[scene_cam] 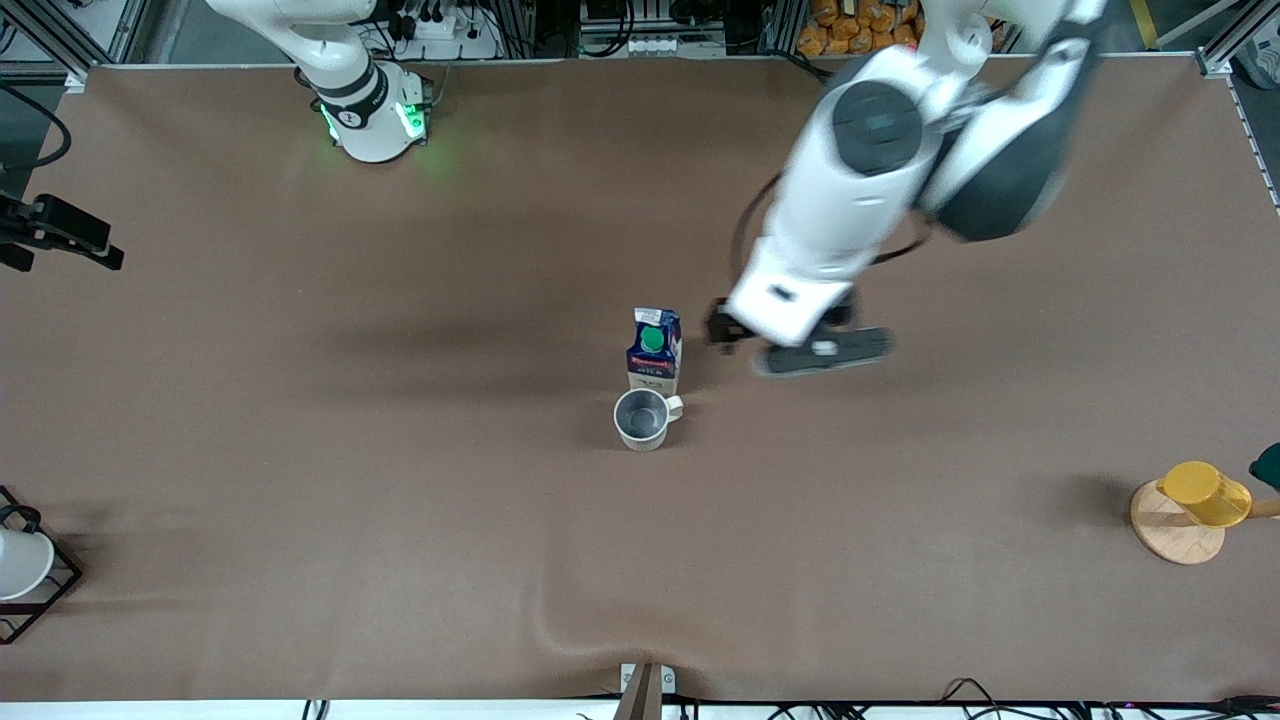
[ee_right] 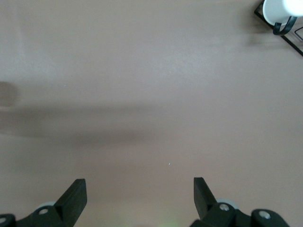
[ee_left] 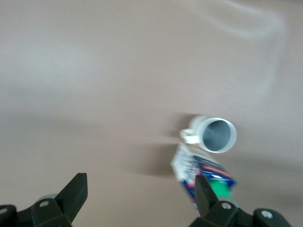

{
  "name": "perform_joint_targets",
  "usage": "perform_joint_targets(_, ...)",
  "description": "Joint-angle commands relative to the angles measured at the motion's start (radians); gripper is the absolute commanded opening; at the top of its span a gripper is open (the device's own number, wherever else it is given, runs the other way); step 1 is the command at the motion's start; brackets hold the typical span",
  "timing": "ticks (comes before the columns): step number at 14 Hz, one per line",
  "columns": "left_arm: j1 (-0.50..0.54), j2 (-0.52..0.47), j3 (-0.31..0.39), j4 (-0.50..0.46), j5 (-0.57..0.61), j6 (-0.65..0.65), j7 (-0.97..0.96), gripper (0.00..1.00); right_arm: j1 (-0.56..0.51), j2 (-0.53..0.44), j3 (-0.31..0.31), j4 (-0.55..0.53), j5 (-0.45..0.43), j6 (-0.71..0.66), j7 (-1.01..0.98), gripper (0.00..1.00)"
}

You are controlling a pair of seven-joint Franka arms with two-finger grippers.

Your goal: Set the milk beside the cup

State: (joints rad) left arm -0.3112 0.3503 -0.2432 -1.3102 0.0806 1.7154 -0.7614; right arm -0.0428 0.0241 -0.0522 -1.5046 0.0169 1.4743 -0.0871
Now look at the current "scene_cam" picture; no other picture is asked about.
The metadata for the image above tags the thick black cable loop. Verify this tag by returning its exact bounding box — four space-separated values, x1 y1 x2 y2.
0 84 73 174

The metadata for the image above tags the black wire rack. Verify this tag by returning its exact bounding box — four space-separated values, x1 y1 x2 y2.
0 486 85 645

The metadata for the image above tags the metal table clamp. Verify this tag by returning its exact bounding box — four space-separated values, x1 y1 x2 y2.
612 662 677 720

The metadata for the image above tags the thin black cable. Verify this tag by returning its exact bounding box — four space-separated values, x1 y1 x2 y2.
940 677 1086 720

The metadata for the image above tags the blue white milk carton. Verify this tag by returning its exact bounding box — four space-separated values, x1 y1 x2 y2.
627 307 684 397

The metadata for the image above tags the yellow plastic cup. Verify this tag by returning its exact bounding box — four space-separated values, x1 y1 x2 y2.
1158 461 1253 528

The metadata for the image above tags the white power strip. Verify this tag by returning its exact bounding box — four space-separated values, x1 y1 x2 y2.
385 5 504 61

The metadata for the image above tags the aluminium frame profile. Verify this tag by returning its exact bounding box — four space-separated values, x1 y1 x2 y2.
0 0 153 93
1195 0 1280 78

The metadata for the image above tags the brown table cover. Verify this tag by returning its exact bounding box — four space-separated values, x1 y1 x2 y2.
0 55 1280 701

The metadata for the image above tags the beige ceramic mug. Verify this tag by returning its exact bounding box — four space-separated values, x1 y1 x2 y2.
613 389 685 453

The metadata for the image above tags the wooden cup stand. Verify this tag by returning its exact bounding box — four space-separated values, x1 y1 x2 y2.
1131 478 1280 566

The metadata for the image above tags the white funnel-shaped cup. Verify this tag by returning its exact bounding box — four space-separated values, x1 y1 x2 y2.
0 527 56 602

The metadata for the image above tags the bag of orange snacks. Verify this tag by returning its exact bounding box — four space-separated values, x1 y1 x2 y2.
798 0 929 58

